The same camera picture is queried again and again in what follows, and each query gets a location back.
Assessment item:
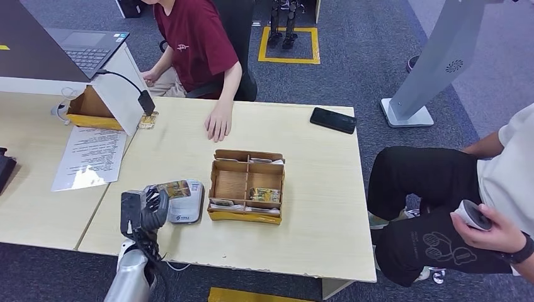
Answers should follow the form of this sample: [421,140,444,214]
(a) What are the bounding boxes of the person's left hand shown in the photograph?
[450,204,527,254]
[204,104,234,143]

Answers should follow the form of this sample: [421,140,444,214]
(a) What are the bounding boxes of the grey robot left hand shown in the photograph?
[140,186,171,234]

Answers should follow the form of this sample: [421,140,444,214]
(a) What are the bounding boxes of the person's right hand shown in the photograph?
[140,69,161,87]

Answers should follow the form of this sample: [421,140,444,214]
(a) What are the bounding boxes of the black power adapter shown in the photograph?
[137,89,156,116]

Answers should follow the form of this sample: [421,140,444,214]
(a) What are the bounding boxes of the white round remote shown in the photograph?
[453,199,493,232]

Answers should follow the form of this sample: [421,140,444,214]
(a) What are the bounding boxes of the person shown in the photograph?
[366,104,534,288]
[140,0,259,143]

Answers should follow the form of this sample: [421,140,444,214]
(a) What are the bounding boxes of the yellow green room key card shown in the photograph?
[249,187,281,204]

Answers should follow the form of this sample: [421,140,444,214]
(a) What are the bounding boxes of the black wristwatch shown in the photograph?
[498,233,534,266]

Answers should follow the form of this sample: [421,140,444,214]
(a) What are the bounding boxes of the white laptop riser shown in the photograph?
[0,42,150,137]

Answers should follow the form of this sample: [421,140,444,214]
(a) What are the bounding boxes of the wooden compartment organizer box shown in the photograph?
[207,149,286,226]

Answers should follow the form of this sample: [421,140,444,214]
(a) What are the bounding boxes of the cardboard box with yellow edge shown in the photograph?
[65,85,124,131]

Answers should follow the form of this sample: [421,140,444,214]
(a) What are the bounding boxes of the black case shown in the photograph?
[116,0,147,19]

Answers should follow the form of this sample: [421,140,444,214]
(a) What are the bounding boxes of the printed paper sheet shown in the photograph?
[50,126,128,193]

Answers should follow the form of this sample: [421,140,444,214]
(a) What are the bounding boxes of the black office chair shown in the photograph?
[160,0,259,102]

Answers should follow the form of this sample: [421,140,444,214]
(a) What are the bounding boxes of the black robot legs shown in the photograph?
[266,0,305,50]

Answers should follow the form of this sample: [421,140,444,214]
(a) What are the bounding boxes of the black smartphone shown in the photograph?
[309,107,358,135]

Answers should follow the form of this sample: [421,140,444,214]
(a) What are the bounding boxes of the dark laptop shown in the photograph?
[0,0,130,83]

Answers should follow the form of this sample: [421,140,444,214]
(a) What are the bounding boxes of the black device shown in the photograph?
[0,147,18,194]

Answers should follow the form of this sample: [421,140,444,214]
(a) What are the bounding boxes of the grey kiosk stand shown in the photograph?
[379,0,518,128]

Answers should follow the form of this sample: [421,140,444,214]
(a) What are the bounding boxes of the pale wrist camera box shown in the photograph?
[120,190,147,239]

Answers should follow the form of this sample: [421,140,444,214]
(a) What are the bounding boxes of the black adapter cable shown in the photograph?
[96,69,145,94]

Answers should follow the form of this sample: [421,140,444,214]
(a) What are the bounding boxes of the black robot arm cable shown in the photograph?
[137,233,171,302]

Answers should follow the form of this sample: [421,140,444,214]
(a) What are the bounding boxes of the white coiled cable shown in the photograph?
[50,86,80,126]

